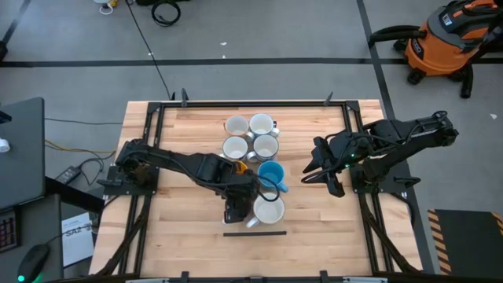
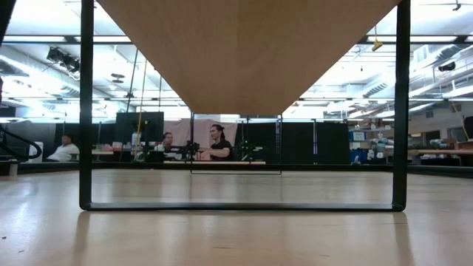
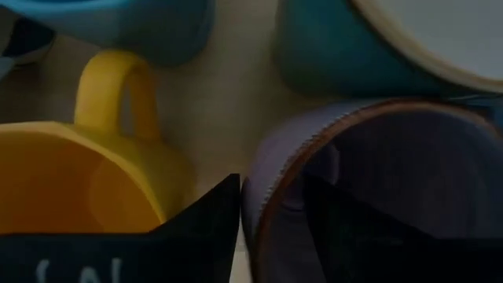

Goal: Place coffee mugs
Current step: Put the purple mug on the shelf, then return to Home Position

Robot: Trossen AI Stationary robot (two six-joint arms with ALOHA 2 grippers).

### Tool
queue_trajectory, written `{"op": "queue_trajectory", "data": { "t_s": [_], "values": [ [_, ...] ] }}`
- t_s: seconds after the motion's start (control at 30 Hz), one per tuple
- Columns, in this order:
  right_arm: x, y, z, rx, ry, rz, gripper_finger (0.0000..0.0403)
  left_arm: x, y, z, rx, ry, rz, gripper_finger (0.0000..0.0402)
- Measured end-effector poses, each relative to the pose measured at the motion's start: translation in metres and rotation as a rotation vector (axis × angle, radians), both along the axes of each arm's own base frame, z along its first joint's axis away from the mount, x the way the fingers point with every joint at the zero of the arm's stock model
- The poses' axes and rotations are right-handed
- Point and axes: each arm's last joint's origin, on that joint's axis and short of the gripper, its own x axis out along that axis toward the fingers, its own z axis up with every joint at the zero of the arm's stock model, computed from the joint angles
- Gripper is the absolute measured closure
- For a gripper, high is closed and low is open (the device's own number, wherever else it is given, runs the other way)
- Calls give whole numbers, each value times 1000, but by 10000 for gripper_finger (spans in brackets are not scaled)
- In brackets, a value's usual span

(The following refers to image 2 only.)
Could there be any black monitor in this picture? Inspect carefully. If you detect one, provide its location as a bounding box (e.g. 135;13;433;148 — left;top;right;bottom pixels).
114;111;166;163

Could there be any long wooden workbench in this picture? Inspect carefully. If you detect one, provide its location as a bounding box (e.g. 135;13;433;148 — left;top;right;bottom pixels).
408;149;473;156

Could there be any wooden shelf with black legs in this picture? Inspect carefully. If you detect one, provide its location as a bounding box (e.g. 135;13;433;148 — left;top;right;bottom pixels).
79;0;412;213

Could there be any black cable loop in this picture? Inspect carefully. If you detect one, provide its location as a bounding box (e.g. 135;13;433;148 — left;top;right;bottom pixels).
0;123;43;163

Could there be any black partition screen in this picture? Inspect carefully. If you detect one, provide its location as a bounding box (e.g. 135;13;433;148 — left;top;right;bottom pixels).
236;121;350;166

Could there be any black ceiling light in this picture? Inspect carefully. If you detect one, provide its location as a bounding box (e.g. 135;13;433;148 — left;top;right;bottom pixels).
46;47;81;73

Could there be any yellow hanging cord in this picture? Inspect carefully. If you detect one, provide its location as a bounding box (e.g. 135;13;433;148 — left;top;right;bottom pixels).
135;58;149;160

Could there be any blue storage bin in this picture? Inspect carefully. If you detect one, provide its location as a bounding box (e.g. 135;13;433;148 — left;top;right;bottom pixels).
350;149;367;165

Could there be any black metal table frame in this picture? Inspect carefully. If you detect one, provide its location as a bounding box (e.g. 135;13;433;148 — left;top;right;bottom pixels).
0;159;473;179

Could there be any person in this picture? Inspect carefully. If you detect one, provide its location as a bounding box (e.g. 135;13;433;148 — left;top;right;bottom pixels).
197;123;234;162
158;132;179;153
46;133;81;163

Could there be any beige cloth backdrop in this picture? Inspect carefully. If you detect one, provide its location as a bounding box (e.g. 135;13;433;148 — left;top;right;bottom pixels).
163;117;239;151

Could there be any yellow hanging plug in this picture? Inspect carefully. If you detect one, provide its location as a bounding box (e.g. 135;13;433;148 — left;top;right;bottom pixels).
371;25;384;52

